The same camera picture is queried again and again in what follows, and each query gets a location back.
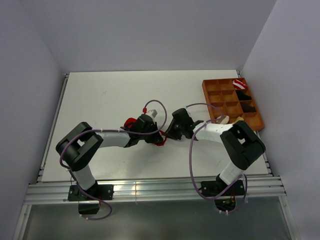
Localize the red sock with white pattern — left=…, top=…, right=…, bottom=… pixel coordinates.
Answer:
left=122, top=117, right=167, bottom=148

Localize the brown striped sock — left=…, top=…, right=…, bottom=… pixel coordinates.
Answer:
left=216, top=115, right=230, bottom=125

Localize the yellow sock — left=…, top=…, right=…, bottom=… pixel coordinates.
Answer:
left=234, top=116, right=244, bottom=123

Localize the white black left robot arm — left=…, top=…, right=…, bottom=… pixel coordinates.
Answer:
left=55, top=109, right=165, bottom=200

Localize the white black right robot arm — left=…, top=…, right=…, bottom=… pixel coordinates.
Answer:
left=164, top=108, right=266, bottom=195

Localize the wooden compartment tray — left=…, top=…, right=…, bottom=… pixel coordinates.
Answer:
left=202, top=77, right=265, bottom=132

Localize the black rolled sock upper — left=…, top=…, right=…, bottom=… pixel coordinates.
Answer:
left=235, top=90, right=252, bottom=101

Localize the dark brown rolled sock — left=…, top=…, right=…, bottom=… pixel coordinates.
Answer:
left=240, top=100, right=257, bottom=113

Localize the red white striped rolled sock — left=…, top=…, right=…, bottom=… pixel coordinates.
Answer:
left=232, top=79, right=248, bottom=90

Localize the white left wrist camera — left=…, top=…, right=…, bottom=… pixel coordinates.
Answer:
left=145, top=109, right=158, bottom=119

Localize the aluminium frame rail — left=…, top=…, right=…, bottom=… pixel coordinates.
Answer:
left=23, top=175, right=287, bottom=205

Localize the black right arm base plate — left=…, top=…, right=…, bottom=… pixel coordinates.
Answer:
left=199, top=179, right=246, bottom=197

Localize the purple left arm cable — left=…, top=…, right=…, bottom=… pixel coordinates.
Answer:
left=59, top=99, right=168, bottom=221

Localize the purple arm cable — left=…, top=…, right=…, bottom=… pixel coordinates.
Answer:
left=184, top=101, right=248, bottom=214
left=59, top=99, right=168, bottom=221

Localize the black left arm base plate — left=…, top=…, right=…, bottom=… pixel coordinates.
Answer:
left=67, top=184, right=114, bottom=202

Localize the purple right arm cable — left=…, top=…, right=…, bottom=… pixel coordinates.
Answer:
left=184, top=101, right=248, bottom=214

